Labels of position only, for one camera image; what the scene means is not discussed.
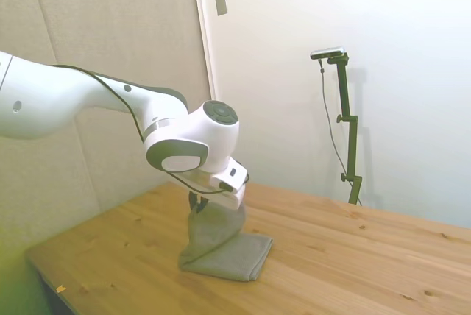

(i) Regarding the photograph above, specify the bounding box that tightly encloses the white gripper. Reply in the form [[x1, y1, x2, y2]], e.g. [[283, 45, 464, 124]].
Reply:
[[188, 172, 247, 216]]

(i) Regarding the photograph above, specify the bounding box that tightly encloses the grey towel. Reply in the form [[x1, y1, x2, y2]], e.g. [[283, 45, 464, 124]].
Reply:
[[177, 202, 275, 283]]

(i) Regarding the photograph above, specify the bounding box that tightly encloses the white door trim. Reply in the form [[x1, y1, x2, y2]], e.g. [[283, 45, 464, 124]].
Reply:
[[190, 0, 222, 105]]

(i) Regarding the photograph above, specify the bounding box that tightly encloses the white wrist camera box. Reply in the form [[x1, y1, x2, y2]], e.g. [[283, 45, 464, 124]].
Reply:
[[209, 157, 249, 194]]

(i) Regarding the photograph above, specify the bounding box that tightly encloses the dark green camera stand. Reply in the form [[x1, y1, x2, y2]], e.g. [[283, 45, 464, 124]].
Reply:
[[327, 52, 364, 205]]

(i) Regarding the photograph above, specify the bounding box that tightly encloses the silver camera on stand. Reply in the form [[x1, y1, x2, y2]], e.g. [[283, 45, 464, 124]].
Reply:
[[309, 46, 347, 61]]

